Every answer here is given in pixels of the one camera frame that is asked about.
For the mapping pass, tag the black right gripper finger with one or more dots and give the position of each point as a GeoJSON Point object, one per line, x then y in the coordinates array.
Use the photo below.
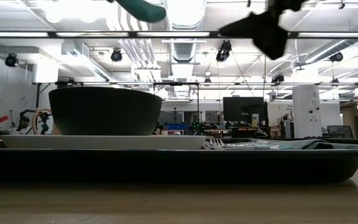
{"type": "Point", "coordinates": [275, 43]}
{"type": "Point", "coordinates": [250, 26]}

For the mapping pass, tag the grey cloth napkin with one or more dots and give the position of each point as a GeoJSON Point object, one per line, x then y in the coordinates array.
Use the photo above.
{"type": "Point", "coordinates": [312, 144]}

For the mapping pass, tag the black serving tray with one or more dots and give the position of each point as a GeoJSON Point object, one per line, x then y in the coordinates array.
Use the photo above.
{"type": "Point", "coordinates": [179, 168]}

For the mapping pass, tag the dark grey bowl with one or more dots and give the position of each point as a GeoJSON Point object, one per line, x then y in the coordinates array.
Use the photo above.
{"type": "Point", "coordinates": [104, 112]}

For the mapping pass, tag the white plate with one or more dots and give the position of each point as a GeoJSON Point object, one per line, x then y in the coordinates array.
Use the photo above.
{"type": "Point", "coordinates": [104, 142]}

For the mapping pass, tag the beige mug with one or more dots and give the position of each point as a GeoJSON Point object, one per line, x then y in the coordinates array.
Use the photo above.
{"type": "Point", "coordinates": [33, 119]}

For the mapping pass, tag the black background robot arm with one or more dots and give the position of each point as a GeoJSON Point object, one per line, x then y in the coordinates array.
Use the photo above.
{"type": "Point", "coordinates": [23, 119]}
{"type": "Point", "coordinates": [202, 127]}

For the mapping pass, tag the black ceiling spotlight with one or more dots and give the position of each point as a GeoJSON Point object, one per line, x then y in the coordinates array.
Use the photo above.
{"type": "Point", "coordinates": [224, 51]}
{"type": "Point", "coordinates": [116, 55]}
{"type": "Point", "coordinates": [278, 78]}
{"type": "Point", "coordinates": [336, 57]}
{"type": "Point", "coordinates": [11, 60]}

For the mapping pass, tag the black monitor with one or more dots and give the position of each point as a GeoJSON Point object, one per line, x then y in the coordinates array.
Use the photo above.
{"type": "Point", "coordinates": [244, 107]}

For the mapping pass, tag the white pillar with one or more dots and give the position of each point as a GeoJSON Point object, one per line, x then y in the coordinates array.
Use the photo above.
{"type": "Point", "coordinates": [306, 112]}

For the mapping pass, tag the brown wooden cabinet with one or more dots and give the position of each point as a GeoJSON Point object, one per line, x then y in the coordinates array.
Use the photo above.
{"type": "Point", "coordinates": [350, 121]}

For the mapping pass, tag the dark chair back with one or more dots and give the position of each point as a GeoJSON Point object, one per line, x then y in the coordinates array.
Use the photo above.
{"type": "Point", "coordinates": [340, 132]}

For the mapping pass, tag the blue storage bins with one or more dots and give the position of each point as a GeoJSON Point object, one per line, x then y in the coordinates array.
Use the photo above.
{"type": "Point", "coordinates": [176, 126]}

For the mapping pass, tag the black stand pole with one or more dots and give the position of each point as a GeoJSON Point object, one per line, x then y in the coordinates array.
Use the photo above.
{"type": "Point", "coordinates": [37, 93]}

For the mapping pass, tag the silver ceiling air duct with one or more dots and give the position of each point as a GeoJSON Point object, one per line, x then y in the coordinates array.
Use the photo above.
{"type": "Point", "coordinates": [185, 15]}

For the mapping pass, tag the black background frame stand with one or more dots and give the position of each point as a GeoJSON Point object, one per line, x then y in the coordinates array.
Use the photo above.
{"type": "Point", "coordinates": [198, 109]}

